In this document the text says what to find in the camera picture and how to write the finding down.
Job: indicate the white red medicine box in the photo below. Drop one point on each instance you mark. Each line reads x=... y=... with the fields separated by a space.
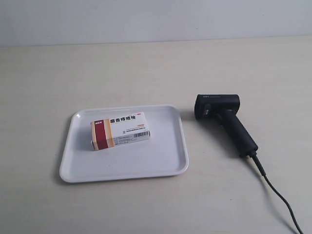
x=111 y=132

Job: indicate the black handheld barcode scanner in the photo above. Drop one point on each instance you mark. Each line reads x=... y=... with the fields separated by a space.
x=223 y=108

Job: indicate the white rectangular plastic tray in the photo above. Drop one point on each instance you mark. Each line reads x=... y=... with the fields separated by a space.
x=164 y=154

